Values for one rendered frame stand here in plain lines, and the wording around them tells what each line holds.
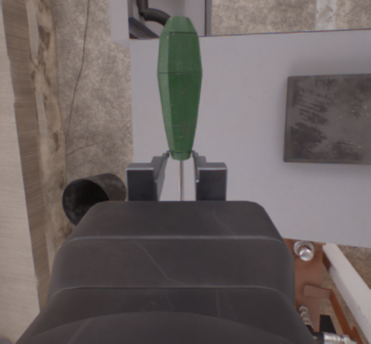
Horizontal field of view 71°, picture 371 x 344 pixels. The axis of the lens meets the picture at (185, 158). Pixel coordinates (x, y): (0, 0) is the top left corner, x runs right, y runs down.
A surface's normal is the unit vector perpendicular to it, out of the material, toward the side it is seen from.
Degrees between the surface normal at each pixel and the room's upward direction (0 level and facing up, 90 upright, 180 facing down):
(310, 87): 0
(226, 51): 0
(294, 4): 0
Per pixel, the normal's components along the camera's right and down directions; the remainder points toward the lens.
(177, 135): -0.23, 0.43
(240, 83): -0.23, 0.20
